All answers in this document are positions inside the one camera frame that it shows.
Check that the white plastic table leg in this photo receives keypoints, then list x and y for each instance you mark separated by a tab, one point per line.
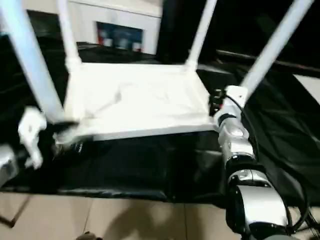
270	50
32	62
200	37
68	32

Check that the white plastic table top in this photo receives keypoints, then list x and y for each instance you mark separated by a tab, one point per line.
137	100

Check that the black backdrop cloth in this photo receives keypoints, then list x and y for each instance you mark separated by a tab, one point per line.
237	20

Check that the black mat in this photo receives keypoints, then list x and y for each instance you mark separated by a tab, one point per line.
150	170

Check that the grey robot torso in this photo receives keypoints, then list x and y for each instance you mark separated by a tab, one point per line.
87	236

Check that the white paper sheet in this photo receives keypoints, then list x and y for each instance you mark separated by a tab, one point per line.
310	85

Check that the white cabinet with glass doors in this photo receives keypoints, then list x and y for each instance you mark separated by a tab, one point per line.
112	15

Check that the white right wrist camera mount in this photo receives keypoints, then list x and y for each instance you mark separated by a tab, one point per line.
235	92

